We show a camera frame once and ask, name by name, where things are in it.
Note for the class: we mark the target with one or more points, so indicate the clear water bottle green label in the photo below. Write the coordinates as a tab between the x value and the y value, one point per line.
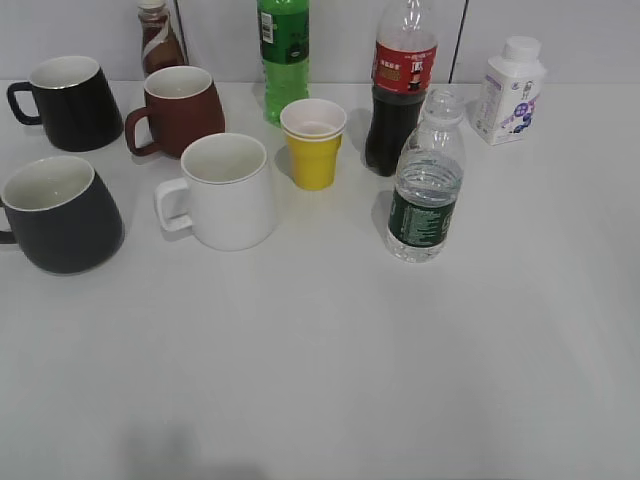
428	180

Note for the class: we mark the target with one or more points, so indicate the dark grey mug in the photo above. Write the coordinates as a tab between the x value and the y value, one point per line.
61	215

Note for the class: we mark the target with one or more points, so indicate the white mug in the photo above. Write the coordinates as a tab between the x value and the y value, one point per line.
225	195

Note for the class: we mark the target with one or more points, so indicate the brown red mug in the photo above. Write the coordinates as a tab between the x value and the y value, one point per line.
182	105

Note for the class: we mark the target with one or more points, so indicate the black mug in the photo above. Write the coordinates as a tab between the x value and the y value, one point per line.
71	99

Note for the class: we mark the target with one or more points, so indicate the cola bottle red label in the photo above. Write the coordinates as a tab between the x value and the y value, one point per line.
404	57

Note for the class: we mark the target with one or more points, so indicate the green soda bottle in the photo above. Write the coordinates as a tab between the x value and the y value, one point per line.
285	46

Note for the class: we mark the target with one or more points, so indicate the white milk carton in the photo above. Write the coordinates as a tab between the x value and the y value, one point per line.
509	91

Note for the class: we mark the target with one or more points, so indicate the brown chocolate drink bottle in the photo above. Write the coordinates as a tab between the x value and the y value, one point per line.
160	46

